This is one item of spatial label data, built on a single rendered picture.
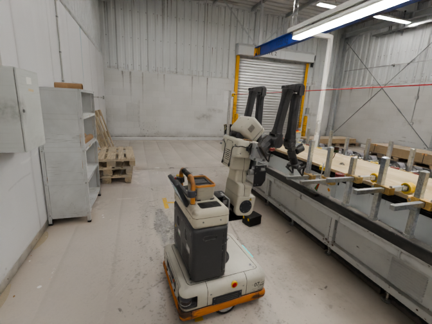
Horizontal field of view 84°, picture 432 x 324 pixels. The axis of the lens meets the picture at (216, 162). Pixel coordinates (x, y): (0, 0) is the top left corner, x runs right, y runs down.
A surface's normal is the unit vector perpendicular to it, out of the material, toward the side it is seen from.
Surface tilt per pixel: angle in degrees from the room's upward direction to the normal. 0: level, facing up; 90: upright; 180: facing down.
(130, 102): 90
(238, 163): 90
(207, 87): 90
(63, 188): 90
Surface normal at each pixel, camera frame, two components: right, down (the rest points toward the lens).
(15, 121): 0.30, 0.24
